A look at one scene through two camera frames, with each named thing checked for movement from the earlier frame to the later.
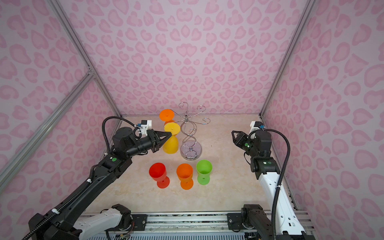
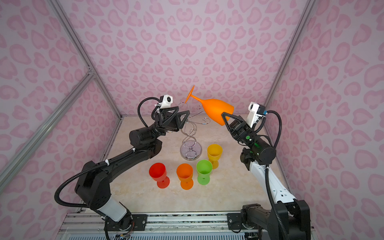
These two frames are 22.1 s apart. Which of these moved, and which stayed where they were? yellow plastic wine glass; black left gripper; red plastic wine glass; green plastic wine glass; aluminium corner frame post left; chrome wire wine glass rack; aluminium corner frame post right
Moved: yellow plastic wine glass; black left gripper
Stayed: red plastic wine glass; chrome wire wine glass rack; green plastic wine glass; aluminium corner frame post right; aluminium corner frame post left
